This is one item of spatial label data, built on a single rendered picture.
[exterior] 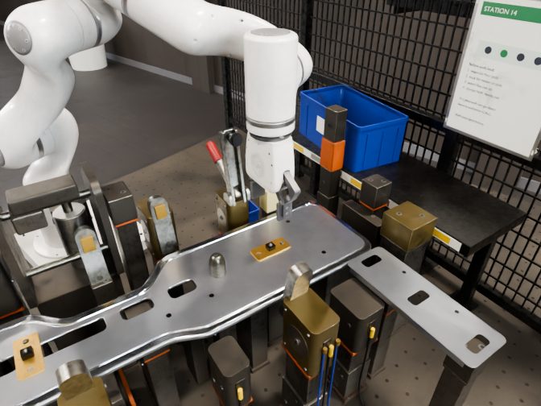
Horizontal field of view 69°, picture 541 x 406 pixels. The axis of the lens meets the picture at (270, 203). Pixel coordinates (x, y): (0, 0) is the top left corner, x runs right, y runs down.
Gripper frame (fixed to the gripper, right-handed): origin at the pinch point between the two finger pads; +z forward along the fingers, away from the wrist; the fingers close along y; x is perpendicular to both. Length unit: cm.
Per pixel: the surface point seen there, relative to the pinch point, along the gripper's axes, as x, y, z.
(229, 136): -0.8, -14.5, -8.8
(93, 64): 70, -537, 105
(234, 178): 0.0, -14.5, 1.5
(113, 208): -26.0, -17.9, 1.7
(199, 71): 153, -379, 89
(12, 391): -49, 5, 12
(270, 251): -0.7, 0.9, 11.7
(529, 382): 43, 43, 42
